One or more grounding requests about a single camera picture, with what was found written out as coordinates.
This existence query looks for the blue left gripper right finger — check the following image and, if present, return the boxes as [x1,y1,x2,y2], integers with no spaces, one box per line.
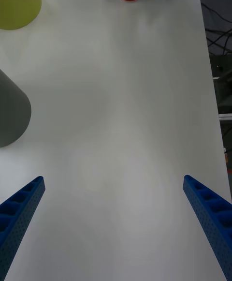
[182,175,232,281]

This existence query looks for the grey plastic bin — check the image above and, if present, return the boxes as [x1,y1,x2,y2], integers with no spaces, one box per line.
[0,69,32,148]

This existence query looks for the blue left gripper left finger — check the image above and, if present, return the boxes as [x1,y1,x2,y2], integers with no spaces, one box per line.
[0,176,46,281]

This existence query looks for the black floor cable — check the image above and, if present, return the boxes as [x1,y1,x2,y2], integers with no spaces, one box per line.
[201,2,232,56]

